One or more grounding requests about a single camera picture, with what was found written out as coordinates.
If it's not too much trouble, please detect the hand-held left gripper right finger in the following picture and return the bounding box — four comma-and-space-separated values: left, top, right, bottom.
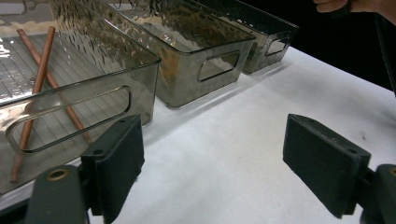
281, 113, 372, 219

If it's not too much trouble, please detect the smoky clear plastic bin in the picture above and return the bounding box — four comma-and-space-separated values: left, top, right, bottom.
0, 0, 163, 195
106, 0, 257, 109
186, 0, 300, 75

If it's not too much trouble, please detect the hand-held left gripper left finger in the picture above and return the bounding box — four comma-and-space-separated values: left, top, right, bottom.
79, 113, 147, 224

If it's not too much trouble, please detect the brown wooden chopstick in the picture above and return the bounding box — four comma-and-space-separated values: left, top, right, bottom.
17, 28, 93, 146
9, 25, 56, 184

